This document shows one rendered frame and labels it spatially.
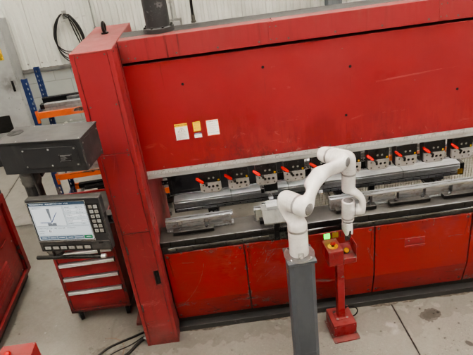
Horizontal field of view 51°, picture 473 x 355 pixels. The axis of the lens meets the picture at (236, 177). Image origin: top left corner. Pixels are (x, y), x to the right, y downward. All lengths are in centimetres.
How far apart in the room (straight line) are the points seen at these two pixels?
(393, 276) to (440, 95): 144
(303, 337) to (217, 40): 199
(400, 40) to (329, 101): 57
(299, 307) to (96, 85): 185
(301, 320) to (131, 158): 150
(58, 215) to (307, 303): 161
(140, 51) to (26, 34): 477
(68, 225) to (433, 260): 269
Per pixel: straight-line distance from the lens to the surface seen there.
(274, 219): 346
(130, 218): 343
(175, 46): 315
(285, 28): 317
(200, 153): 340
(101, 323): 449
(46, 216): 306
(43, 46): 781
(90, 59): 304
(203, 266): 375
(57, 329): 461
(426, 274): 423
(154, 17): 321
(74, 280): 425
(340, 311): 392
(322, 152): 306
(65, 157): 283
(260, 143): 339
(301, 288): 317
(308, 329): 342
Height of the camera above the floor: 287
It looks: 27 degrees down
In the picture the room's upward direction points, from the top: 8 degrees counter-clockwise
